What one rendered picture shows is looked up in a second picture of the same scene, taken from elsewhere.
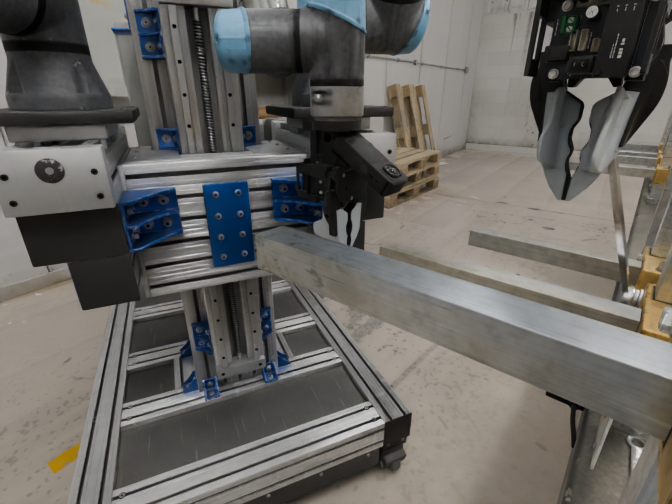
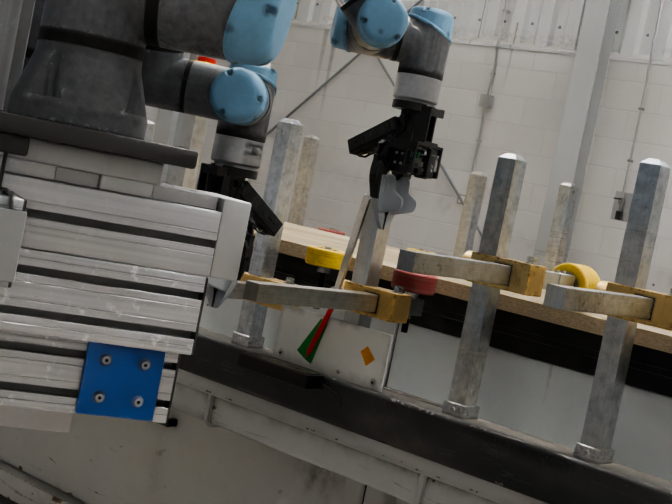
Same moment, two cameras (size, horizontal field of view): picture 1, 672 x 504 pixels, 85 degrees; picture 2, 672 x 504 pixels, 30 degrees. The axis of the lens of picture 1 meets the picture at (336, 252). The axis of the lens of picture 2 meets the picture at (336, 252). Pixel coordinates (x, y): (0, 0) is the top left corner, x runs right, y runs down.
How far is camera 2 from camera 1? 190 cm
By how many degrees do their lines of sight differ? 89
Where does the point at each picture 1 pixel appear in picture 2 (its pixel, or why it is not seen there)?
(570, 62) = (418, 169)
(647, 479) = (483, 314)
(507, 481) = not seen: outside the picture
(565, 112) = (387, 185)
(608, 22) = (429, 159)
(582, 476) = (385, 394)
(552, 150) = (388, 204)
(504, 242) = not seen: hidden behind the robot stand
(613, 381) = (502, 271)
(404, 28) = not seen: hidden behind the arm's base
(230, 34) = (264, 98)
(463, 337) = (479, 273)
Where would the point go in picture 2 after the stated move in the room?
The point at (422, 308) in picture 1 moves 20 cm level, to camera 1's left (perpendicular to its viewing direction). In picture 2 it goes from (471, 267) to (485, 276)
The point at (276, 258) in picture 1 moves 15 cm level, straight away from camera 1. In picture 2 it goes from (424, 263) to (323, 243)
